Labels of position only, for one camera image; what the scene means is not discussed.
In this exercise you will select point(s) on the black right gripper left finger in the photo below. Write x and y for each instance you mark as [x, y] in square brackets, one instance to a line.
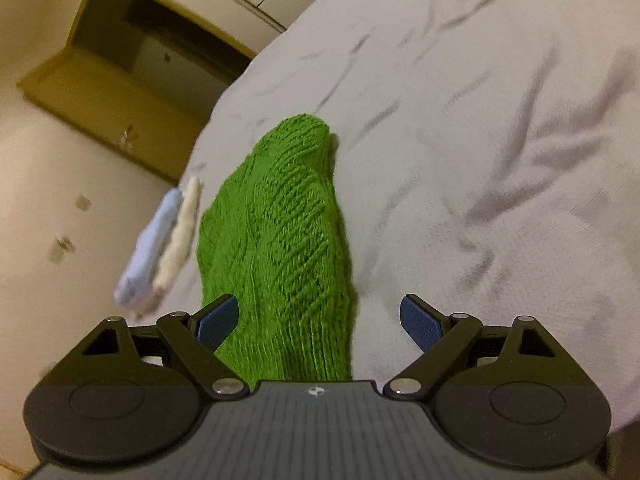
[128, 393]

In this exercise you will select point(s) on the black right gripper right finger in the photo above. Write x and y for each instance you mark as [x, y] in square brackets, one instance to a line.
[510, 395]

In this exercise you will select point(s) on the green knitted sweater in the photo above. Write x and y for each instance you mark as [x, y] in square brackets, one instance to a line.
[273, 238]

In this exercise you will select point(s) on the folded light blue garment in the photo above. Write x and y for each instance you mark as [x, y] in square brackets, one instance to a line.
[136, 281]

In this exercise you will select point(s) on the folded cream white garment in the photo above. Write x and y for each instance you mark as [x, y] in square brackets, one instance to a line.
[175, 253]

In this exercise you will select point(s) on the brown wooden door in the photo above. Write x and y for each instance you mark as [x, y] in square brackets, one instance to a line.
[105, 102]

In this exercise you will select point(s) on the white bed duvet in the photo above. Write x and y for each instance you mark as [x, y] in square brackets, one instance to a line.
[488, 162]

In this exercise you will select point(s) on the wall power socket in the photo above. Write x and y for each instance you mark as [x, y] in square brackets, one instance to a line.
[61, 246]

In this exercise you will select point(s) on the wall light switch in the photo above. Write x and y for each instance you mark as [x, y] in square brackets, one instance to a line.
[83, 203]

